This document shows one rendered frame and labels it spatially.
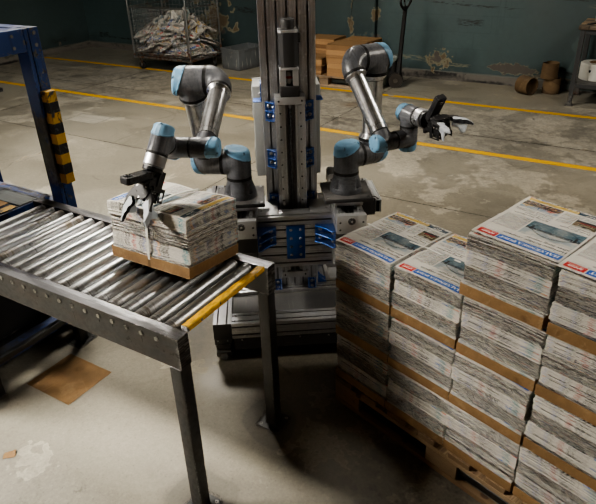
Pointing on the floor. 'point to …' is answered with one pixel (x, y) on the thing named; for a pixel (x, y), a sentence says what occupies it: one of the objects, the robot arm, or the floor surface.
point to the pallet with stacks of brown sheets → (327, 67)
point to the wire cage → (175, 35)
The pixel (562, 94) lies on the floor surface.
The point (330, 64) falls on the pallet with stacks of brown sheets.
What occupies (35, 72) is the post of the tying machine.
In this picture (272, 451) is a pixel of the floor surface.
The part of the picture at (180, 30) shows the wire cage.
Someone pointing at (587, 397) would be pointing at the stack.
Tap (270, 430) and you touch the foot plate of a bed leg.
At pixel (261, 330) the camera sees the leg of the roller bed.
